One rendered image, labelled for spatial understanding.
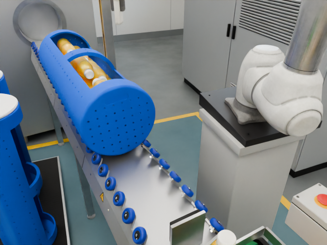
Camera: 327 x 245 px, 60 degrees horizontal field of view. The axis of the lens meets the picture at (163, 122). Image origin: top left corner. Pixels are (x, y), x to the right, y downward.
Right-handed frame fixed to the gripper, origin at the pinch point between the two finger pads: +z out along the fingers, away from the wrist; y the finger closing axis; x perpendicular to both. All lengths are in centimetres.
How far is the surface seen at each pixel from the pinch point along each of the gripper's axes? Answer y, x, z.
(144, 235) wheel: -15, 37, 48
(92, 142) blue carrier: 10.5, 8.8, 42.0
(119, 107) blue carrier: 2.0, 1.6, 31.0
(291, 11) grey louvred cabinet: -78, -139, 24
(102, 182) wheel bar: 6, 15, 54
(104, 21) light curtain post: 44, -98, 26
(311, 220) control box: -55, 33, 39
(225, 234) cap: -34, 43, 36
